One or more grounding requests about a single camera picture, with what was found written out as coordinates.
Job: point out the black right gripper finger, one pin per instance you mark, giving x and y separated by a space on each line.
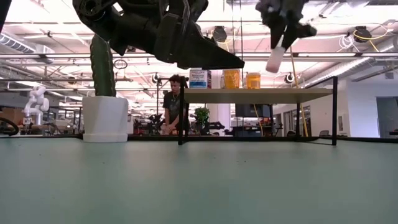
276 32
290 34

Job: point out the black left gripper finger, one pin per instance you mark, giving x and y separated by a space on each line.
202 53

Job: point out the small white bottle blue label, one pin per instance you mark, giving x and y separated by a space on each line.
199 79

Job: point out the white medicine bottle with barcode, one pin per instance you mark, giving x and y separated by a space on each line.
275 60

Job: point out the amber medicine bottle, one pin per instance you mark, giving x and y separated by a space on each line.
231 79

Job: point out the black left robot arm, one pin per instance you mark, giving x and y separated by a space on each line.
93 12

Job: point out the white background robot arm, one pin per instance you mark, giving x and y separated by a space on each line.
35 104

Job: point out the green cactus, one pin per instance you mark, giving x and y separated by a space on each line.
102 68

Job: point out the person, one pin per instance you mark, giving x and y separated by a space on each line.
172 102

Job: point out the green background potted plant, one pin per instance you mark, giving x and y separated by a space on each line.
202 116

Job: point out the white hexagonal plant pot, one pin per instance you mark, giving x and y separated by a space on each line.
105 119

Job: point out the wooden shelf black frame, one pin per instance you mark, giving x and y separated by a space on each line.
264 96

